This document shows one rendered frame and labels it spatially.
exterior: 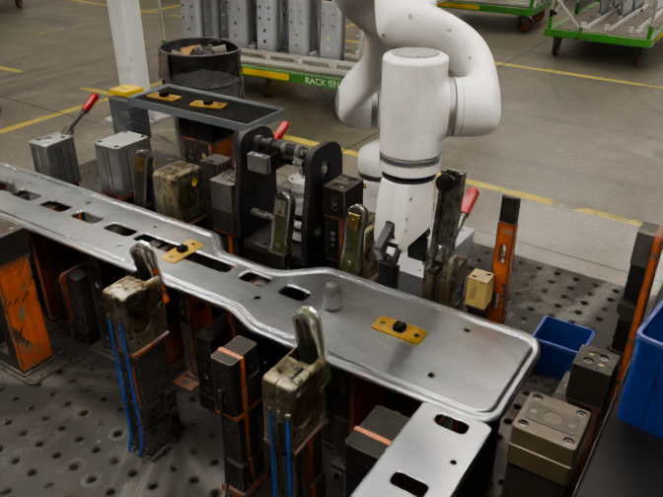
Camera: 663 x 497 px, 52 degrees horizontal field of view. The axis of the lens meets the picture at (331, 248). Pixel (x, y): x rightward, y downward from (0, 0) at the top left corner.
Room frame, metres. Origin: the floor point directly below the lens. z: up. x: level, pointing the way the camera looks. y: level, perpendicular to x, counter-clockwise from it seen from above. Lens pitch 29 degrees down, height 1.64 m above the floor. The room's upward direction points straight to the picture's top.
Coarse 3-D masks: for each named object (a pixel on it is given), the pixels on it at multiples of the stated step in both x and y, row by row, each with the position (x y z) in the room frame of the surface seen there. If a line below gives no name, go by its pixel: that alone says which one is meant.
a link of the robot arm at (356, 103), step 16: (336, 0) 1.30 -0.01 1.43; (352, 0) 1.28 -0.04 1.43; (368, 0) 1.27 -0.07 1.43; (352, 16) 1.30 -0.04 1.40; (368, 16) 1.31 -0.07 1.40; (368, 32) 1.33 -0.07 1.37; (368, 48) 1.39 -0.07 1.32; (384, 48) 1.36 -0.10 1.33; (368, 64) 1.42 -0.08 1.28; (352, 80) 1.49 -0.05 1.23; (368, 80) 1.44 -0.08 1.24; (336, 96) 1.55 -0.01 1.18; (352, 96) 1.48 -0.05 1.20; (368, 96) 1.45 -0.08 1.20; (336, 112) 1.54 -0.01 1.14; (352, 112) 1.49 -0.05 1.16; (368, 112) 1.50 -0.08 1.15
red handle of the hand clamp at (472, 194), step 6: (468, 192) 1.08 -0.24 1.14; (474, 192) 1.08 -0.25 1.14; (468, 198) 1.07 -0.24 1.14; (474, 198) 1.07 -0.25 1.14; (462, 204) 1.06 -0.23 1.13; (468, 204) 1.06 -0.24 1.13; (474, 204) 1.07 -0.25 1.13; (462, 210) 1.05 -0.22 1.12; (468, 210) 1.05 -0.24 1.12; (462, 216) 1.05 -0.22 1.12; (468, 216) 1.05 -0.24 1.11; (462, 222) 1.04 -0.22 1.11; (438, 252) 1.00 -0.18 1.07; (444, 252) 0.99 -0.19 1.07; (438, 258) 0.98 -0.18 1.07
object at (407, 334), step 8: (376, 320) 0.90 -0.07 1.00; (384, 320) 0.90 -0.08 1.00; (392, 320) 0.90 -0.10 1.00; (400, 320) 0.88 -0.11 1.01; (376, 328) 0.87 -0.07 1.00; (384, 328) 0.87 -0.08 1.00; (392, 328) 0.87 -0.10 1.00; (400, 328) 0.86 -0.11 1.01; (408, 328) 0.87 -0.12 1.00; (416, 328) 0.87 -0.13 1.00; (400, 336) 0.85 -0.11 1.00; (408, 336) 0.85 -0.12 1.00; (424, 336) 0.85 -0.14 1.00
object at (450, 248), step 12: (444, 180) 0.98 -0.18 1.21; (456, 180) 1.00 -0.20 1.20; (444, 192) 1.01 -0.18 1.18; (456, 192) 0.99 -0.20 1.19; (444, 204) 1.01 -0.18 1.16; (456, 204) 0.99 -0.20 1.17; (444, 216) 1.00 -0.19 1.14; (456, 216) 0.99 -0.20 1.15; (444, 228) 1.00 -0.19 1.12; (456, 228) 0.99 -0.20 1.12; (432, 240) 0.99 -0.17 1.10; (444, 240) 0.99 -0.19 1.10; (432, 252) 0.99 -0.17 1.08; (432, 264) 0.99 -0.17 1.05; (444, 264) 0.97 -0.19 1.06
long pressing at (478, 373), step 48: (0, 192) 1.40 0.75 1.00; (48, 192) 1.40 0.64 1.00; (96, 192) 1.39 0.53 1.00; (96, 240) 1.17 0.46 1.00; (192, 288) 1.00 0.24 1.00; (240, 288) 1.00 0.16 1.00; (384, 288) 0.99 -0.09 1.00; (288, 336) 0.86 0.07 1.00; (336, 336) 0.86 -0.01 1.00; (384, 336) 0.86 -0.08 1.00; (432, 336) 0.86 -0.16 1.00; (480, 336) 0.86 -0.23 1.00; (528, 336) 0.85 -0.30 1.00; (384, 384) 0.75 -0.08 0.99; (432, 384) 0.75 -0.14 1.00; (480, 384) 0.75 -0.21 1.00
